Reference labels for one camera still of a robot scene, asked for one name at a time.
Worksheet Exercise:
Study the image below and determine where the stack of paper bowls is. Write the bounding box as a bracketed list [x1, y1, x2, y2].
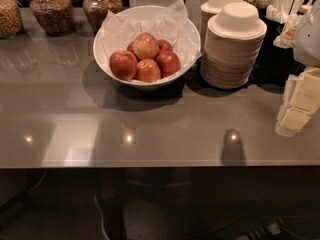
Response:
[200, 0, 242, 47]
[200, 1, 267, 89]

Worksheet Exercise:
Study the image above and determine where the white ceramic bowl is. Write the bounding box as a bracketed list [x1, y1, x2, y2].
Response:
[92, 4, 202, 91]

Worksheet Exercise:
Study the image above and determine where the glass jar of granola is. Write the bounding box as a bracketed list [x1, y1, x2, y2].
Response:
[30, 0, 74, 36]
[82, 0, 123, 32]

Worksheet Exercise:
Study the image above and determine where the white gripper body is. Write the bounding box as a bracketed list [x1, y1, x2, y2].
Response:
[293, 0, 320, 67]

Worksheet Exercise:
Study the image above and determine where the left glass jar of cereal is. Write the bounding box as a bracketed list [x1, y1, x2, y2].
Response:
[0, 0, 23, 39]

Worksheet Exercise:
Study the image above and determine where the white tissue paper liner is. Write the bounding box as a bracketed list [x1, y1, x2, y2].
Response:
[99, 0, 203, 72]

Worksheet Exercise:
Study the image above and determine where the red apple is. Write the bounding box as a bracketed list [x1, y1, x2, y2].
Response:
[157, 39, 173, 52]
[135, 59, 161, 83]
[109, 50, 138, 81]
[156, 50, 181, 77]

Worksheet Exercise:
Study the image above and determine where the rear stack of paper bowls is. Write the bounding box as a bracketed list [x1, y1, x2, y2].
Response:
[200, 0, 242, 47]

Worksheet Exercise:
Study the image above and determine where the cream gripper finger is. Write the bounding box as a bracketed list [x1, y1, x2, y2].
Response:
[275, 75, 311, 137]
[289, 67, 320, 114]

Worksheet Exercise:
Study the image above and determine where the black cutlery holder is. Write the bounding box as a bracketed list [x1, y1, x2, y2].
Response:
[249, 9, 305, 86]

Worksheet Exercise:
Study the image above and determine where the red-yellow apple on top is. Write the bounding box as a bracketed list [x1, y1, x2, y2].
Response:
[133, 32, 159, 60]

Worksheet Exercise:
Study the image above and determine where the middle glass jar of granola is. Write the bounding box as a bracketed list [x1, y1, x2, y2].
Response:
[30, 0, 74, 36]

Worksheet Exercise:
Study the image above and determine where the right glass jar of granola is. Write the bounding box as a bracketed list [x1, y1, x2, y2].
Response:
[82, 0, 123, 32]

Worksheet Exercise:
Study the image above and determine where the front stack of paper bowls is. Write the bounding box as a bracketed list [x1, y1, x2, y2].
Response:
[200, 1, 267, 89]

